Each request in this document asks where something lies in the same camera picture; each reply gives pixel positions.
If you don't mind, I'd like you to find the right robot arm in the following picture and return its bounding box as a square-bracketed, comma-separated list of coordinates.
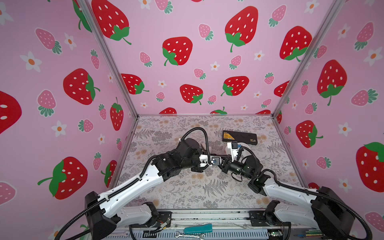
[211, 142, 373, 240]

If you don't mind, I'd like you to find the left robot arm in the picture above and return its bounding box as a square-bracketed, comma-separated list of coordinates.
[55, 127, 212, 240]

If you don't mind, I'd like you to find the white plastic tray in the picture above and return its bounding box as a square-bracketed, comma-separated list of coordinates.
[238, 146, 255, 161]

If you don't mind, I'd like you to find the black staple box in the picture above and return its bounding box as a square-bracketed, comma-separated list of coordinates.
[222, 130, 258, 146]

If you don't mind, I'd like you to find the silver wrench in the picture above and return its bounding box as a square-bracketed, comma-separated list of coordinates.
[175, 232, 206, 240]

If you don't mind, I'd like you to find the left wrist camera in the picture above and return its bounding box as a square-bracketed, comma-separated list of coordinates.
[211, 156, 221, 166]

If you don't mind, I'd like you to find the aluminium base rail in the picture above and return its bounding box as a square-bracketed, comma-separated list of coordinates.
[107, 209, 326, 240]

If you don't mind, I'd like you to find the teal handled tool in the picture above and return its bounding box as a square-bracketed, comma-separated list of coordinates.
[183, 224, 213, 235]

